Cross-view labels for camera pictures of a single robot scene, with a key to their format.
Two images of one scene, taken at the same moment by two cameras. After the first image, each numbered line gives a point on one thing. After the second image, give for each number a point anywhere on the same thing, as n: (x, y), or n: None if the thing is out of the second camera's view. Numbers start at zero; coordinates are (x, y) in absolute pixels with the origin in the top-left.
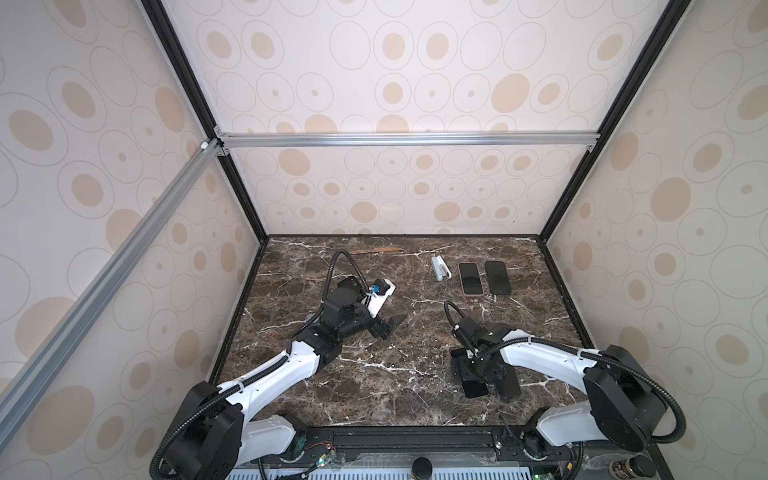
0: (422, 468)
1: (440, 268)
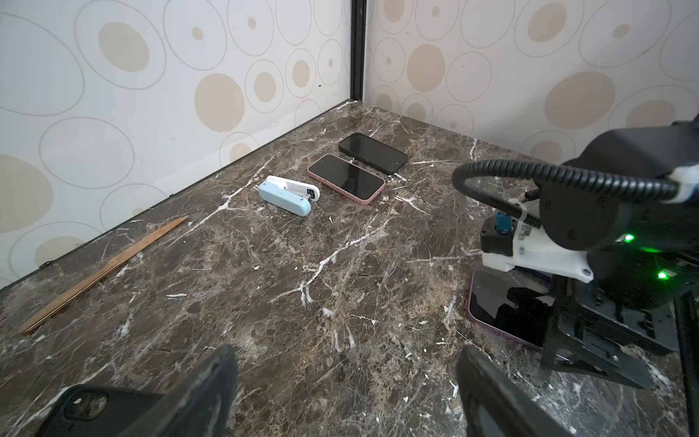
0: None
1: (294, 197)
